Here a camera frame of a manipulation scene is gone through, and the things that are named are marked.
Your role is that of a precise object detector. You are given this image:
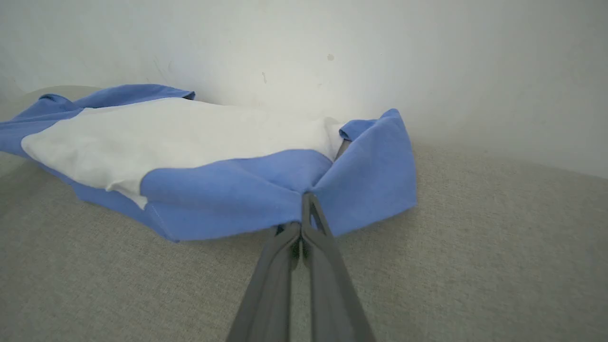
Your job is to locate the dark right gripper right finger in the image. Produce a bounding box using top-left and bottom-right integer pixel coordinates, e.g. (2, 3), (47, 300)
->
(302, 192), (376, 342)

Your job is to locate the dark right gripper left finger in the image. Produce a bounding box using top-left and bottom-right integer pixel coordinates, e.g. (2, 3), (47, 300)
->
(227, 221), (302, 342)

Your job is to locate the blue and white shirt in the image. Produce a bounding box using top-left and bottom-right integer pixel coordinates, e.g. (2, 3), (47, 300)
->
(0, 84), (418, 243)

